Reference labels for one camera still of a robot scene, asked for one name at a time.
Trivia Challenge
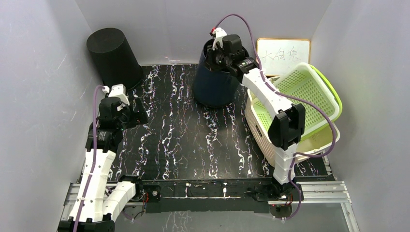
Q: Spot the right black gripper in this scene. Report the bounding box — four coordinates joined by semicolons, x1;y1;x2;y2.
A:
201;43;231;73

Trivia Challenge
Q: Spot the dark blue cylindrical bin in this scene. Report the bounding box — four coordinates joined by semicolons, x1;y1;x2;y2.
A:
193;39;256;108

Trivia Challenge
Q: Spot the large black plastic bucket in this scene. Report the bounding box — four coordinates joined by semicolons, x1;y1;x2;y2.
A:
86;28;144;89

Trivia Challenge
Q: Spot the green perforated plastic basket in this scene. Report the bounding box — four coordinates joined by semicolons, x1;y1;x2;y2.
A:
270;62;343;141

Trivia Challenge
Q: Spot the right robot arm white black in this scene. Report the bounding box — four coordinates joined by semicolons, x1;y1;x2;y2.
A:
205;28;306;200

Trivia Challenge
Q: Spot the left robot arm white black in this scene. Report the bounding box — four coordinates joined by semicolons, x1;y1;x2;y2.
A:
57;97;148;232

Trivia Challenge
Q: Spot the small whiteboard with writing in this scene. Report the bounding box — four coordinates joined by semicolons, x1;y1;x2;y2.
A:
256;38;311;76

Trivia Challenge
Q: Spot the beige perforated plastic basket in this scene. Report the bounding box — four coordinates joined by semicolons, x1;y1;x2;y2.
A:
245;90;343;167

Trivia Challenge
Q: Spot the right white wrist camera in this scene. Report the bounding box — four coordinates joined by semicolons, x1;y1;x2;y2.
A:
210;27;227;51

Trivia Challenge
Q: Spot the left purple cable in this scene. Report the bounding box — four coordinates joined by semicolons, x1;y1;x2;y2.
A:
73;85;110;232

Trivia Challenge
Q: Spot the purple cable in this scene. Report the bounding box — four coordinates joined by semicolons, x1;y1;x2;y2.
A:
211;14;337;221
73;85;110;232

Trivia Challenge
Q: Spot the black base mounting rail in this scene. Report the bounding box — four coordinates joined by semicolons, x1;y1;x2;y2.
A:
125;177;305;214

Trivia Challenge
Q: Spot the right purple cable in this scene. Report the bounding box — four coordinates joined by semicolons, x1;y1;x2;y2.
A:
211;14;337;221

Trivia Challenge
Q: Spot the aluminium frame rail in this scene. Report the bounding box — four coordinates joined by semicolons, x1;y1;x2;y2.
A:
58;145;360;232

